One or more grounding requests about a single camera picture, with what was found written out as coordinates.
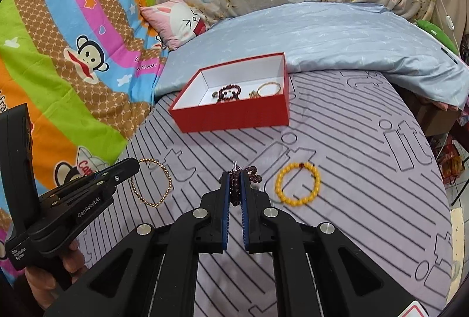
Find thin gold bangle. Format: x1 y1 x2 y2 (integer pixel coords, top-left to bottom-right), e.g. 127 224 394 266
256 82 283 98

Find red cardboard box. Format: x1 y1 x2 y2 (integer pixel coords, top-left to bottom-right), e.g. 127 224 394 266
169 52 291 134

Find white cable with switch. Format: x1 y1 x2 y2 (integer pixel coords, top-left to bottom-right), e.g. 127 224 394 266
438 0 458 46

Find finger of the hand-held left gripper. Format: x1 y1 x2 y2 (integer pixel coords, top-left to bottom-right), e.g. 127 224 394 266
38 157 140 208

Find colourful packets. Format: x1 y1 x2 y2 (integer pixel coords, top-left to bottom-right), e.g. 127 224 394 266
440 139 469 186

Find green plastic object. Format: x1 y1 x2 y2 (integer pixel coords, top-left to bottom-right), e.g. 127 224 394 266
416 19 460 57

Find brown cardboard box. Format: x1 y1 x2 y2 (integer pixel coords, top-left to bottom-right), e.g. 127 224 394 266
414 97 466 138

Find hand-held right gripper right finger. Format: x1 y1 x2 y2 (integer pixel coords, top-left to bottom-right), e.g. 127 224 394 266
240 170 420 317

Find purple bead bracelet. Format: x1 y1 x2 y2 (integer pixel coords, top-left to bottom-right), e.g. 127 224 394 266
228 161 262 208

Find gold bead bracelet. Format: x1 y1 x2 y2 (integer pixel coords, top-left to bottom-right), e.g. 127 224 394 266
129 157 173 208

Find grey striped bed sheet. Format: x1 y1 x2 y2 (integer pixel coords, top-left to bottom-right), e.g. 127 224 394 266
77 60 457 317

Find orange bead bracelet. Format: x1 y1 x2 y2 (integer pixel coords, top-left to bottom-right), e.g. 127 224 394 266
275 161 322 208

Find cartoon monkey blanket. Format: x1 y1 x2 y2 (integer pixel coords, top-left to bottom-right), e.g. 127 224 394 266
0 0 173 277

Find person's left hand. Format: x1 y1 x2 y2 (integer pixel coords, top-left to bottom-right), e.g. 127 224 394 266
24 240 89 299

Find light blue pillow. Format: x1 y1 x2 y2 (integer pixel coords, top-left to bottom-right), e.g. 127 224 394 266
154 2 469 107

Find pink cartoon pillow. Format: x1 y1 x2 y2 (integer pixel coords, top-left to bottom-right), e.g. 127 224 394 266
140 0 210 51

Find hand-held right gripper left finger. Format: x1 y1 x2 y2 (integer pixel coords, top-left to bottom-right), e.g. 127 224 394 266
35 170 232 317

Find dark brown bead bracelet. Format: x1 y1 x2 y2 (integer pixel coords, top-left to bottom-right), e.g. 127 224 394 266
212 82 242 104

